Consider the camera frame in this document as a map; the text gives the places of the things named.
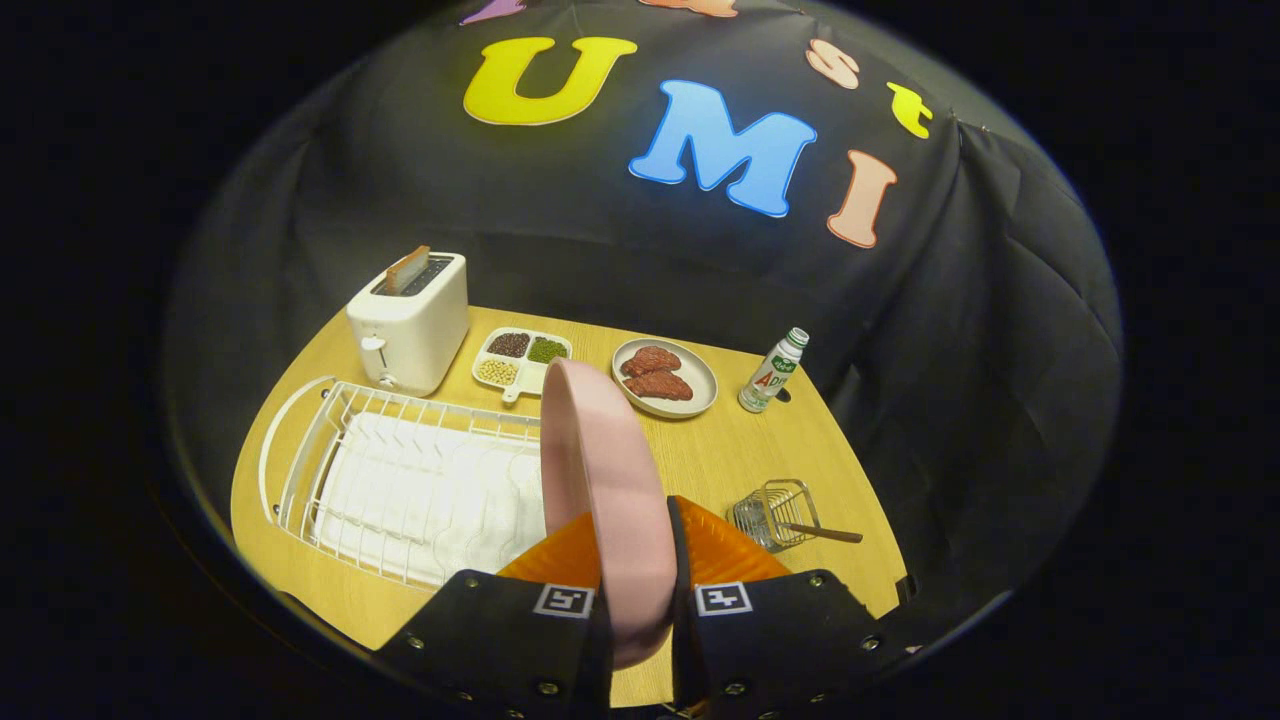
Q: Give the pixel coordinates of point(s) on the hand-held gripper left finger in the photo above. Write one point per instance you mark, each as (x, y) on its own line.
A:
(500, 640)

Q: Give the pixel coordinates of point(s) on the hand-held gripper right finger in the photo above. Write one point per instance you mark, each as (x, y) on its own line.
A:
(678, 560)

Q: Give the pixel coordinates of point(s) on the pink plate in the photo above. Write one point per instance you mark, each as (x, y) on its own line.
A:
(610, 470)

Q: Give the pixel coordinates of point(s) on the beige plate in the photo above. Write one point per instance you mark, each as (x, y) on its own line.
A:
(702, 385)

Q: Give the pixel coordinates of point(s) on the red meat slice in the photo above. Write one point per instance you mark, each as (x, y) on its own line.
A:
(660, 386)
(650, 361)

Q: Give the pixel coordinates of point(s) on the white bottle green label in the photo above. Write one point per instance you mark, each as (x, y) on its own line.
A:
(770, 375)

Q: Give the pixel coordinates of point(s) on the white divided snack tray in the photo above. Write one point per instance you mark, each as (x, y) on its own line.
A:
(532, 377)

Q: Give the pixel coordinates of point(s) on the heap of green beans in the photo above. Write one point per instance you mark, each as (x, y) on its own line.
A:
(547, 350)

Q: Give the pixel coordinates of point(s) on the heap of yellow soybeans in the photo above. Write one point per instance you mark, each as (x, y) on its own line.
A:
(497, 372)

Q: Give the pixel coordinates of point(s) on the heap of dark red beans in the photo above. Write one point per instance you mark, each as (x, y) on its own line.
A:
(508, 345)

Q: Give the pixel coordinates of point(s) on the white toaster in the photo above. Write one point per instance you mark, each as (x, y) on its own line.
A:
(415, 335)

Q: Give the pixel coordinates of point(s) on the brown toast slice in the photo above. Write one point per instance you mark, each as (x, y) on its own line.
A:
(405, 270)

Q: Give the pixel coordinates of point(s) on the black backdrop cloth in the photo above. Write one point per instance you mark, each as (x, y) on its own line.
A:
(1000, 300)

